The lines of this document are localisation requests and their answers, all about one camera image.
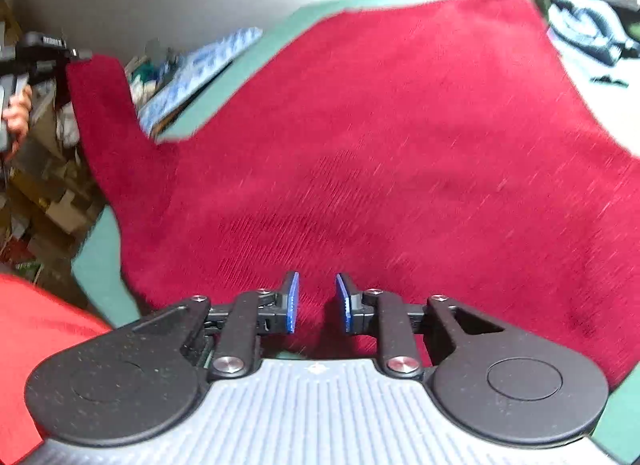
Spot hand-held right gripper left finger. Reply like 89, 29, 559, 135
132, 271, 301, 381

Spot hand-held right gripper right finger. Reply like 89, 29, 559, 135
335, 272, 506, 378

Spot red knit sweater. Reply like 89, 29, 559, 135
65, 0, 640, 391

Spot person's left hand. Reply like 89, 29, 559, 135
2, 85, 34, 142

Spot blue white checkered cloth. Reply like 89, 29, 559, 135
135, 27, 263, 138

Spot cluttered cardboard boxes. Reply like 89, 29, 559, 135
0, 0, 108, 291

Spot person's red garment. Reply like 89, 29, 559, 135
0, 272, 113, 465

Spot blue knit sweater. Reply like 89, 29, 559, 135
547, 0, 640, 82

